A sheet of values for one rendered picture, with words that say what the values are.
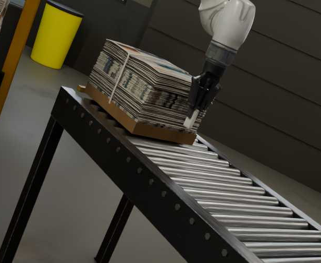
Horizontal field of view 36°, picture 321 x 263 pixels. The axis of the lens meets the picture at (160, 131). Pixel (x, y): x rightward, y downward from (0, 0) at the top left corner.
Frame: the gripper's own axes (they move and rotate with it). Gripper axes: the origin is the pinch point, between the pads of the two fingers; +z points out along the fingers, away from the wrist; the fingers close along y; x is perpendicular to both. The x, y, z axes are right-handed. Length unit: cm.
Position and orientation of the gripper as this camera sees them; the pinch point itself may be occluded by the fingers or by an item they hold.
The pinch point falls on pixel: (190, 118)
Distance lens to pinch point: 162.4
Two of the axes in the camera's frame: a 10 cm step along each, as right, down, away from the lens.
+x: 5.4, 4.4, -7.2
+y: -7.4, -1.5, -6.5
